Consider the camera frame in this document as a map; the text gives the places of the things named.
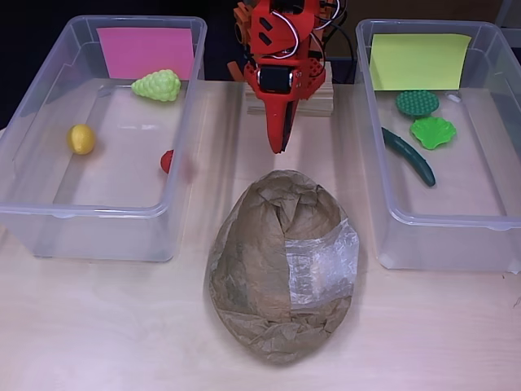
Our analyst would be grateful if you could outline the dark green bumpy toy vegetable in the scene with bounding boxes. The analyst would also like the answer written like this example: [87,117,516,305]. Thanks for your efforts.
[396,90,440,119]

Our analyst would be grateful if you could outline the yellow paper note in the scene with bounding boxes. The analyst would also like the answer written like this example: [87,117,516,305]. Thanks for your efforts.
[369,33,472,91]

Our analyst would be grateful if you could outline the clear plastic bin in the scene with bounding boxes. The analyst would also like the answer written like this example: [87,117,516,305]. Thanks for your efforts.
[0,15,208,263]
[355,19,521,273]

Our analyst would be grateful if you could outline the black power cable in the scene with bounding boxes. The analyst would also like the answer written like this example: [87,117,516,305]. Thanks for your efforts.
[323,18,356,63]

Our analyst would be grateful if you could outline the crumpled brown paper bag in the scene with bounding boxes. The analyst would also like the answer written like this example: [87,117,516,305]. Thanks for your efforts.
[204,169,361,367]

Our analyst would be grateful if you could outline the yellow toy lemon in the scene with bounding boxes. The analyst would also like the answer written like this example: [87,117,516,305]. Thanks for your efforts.
[67,124,98,156]

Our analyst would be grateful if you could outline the light green toy grapes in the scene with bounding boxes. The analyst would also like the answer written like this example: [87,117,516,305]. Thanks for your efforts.
[131,69,182,103]

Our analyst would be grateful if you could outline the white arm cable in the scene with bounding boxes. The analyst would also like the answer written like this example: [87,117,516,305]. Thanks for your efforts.
[270,0,344,59]

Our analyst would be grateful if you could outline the red toy strawberry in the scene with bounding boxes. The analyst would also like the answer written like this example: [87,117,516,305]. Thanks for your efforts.
[159,149,176,175]

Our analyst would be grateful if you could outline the wooden block stack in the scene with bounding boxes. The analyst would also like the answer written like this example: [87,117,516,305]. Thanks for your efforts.
[246,60,335,120]

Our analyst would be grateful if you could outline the pink paper note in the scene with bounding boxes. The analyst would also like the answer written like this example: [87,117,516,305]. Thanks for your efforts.
[96,27,195,81]

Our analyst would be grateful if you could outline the dark green toy cucumber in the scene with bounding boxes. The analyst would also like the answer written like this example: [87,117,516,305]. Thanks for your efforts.
[381,127,436,187]

